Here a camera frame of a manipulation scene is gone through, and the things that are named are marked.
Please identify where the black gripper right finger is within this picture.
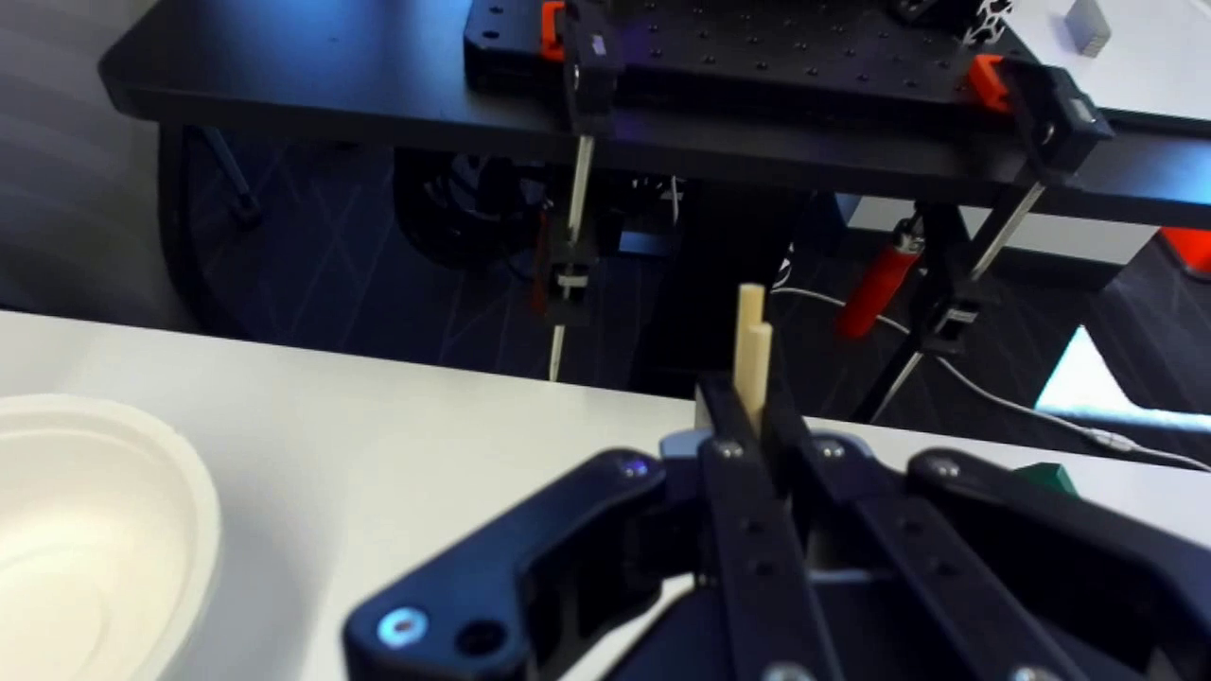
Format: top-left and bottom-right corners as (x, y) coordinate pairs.
(762, 404), (1211, 681)

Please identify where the white empty bowl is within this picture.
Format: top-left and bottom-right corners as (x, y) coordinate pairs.
(0, 392), (222, 681)

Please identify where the orange black clamp front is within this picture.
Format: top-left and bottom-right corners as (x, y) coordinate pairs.
(540, 0), (626, 382)

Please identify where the orange black clamp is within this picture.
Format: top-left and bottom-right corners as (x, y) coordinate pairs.
(540, 0), (626, 382)
(858, 53), (1114, 420)

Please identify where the orange black clamp rear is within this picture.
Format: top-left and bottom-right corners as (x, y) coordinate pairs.
(858, 53), (1114, 420)

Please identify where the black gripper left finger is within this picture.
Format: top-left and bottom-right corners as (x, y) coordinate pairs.
(340, 452), (702, 681)

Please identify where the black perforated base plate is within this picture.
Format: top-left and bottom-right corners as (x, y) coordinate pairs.
(461, 0), (1034, 121)

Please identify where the cream chopstick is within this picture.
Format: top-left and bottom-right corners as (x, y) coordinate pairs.
(747, 321), (774, 429)
(733, 283), (766, 409)

